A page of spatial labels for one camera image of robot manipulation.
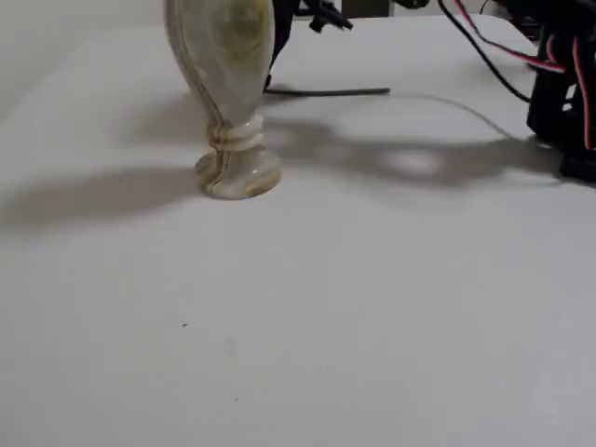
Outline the black cable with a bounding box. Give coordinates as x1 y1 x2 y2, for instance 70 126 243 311
437 0 533 102

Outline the marbled onyx stone vase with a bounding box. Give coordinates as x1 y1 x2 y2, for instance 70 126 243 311
162 0 283 200

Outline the dark background panel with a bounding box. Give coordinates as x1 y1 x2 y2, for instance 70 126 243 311
341 0 391 19

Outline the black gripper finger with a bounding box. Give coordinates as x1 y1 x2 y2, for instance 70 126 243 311
297 0 355 34
264 0 300 93

